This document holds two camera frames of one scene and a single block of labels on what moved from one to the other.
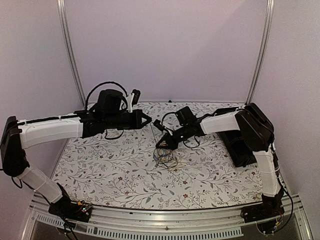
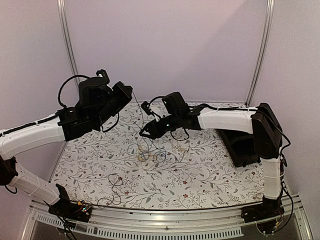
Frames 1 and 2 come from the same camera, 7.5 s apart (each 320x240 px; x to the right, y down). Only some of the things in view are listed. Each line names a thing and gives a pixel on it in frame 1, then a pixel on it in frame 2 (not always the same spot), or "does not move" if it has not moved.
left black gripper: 137,123 -> 126,97
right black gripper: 171,144 -> 152,127
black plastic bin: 241,153 does not move
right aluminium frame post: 269,6 does not move
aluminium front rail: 110,223 does not move
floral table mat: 124,168 does not move
